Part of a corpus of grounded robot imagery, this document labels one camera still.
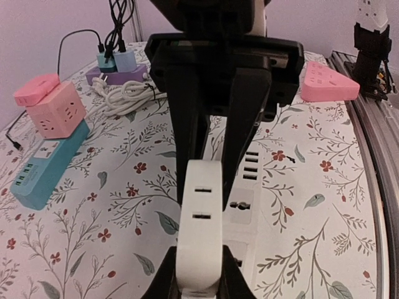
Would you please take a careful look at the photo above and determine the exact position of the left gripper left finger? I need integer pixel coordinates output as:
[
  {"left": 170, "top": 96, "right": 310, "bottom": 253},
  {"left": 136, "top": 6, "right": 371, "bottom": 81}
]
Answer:
[{"left": 142, "top": 246, "right": 181, "bottom": 299}]

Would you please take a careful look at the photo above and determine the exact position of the pink cube socket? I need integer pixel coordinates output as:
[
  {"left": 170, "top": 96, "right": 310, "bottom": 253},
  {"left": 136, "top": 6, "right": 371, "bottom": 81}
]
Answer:
[{"left": 26, "top": 81, "right": 86, "bottom": 140}]

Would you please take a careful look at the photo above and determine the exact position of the floral table mat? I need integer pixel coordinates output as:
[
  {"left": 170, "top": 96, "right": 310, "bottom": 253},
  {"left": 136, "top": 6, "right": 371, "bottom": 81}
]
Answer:
[{"left": 1, "top": 69, "right": 377, "bottom": 298}]

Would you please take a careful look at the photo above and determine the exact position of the pink triangular power strip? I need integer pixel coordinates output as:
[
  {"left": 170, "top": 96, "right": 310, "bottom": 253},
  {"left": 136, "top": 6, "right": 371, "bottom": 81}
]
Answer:
[{"left": 300, "top": 61, "right": 360, "bottom": 103}]

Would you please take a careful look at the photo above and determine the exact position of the right aluminium frame post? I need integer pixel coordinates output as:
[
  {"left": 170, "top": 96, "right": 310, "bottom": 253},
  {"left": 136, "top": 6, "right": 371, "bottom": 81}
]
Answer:
[{"left": 132, "top": 1, "right": 144, "bottom": 42}]

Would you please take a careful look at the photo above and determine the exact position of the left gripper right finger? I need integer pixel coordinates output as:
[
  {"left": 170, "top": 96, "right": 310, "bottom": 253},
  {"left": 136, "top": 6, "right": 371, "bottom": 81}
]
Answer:
[{"left": 218, "top": 245, "right": 256, "bottom": 299}]

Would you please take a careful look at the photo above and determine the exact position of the teal plug adapter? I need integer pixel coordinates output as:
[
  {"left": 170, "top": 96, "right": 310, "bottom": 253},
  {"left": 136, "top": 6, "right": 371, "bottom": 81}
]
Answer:
[{"left": 97, "top": 52, "right": 117, "bottom": 74}]

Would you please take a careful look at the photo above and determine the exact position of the black looped cable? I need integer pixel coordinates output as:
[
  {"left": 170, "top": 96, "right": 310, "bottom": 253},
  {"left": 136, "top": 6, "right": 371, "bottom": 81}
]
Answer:
[{"left": 103, "top": 0, "right": 138, "bottom": 60}]

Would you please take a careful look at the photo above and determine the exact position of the white cord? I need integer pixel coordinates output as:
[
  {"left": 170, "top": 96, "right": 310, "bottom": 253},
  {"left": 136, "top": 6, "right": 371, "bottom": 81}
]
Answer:
[{"left": 91, "top": 76, "right": 169, "bottom": 117}]

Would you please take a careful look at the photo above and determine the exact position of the white power strip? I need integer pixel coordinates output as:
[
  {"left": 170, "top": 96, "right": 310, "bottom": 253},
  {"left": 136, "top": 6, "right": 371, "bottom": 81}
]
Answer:
[{"left": 223, "top": 145, "right": 264, "bottom": 288}]

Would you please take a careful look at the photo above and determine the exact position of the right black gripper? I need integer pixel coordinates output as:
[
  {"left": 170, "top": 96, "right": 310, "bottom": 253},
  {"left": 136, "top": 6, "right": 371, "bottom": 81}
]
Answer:
[{"left": 145, "top": 33, "right": 304, "bottom": 202}]

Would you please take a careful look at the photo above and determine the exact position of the light blue plug adapter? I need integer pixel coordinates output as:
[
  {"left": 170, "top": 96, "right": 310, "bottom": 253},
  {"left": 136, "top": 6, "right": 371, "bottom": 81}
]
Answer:
[{"left": 113, "top": 49, "right": 137, "bottom": 73}]

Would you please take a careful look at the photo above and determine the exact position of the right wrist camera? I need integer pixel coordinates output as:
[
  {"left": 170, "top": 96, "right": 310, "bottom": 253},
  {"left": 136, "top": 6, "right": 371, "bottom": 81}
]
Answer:
[{"left": 152, "top": 0, "right": 270, "bottom": 39}]

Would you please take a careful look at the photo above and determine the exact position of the aluminium front rail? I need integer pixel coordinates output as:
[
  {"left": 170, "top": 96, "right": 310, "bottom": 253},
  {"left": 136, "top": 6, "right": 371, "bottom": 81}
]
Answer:
[{"left": 330, "top": 49, "right": 399, "bottom": 299}]

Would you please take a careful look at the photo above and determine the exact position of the purple power strip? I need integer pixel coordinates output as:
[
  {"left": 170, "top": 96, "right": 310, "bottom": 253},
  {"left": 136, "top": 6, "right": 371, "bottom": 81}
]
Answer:
[{"left": 85, "top": 64, "right": 148, "bottom": 85}]

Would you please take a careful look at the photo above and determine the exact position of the teal power strip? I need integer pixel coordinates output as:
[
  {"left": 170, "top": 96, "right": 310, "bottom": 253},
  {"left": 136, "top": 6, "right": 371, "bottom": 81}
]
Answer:
[{"left": 10, "top": 120, "right": 90, "bottom": 211}]

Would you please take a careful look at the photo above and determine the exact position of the white charger adapter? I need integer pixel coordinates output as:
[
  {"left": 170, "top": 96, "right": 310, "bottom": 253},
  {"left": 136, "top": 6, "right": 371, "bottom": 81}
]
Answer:
[{"left": 175, "top": 160, "right": 223, "bottom": 298}]

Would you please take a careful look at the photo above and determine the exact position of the small pink square adapter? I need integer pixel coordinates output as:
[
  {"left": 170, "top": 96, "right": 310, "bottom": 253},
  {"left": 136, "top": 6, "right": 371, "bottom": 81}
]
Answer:
[{"left": 13, "top": 74, "right": 60, "bottom": 107}]

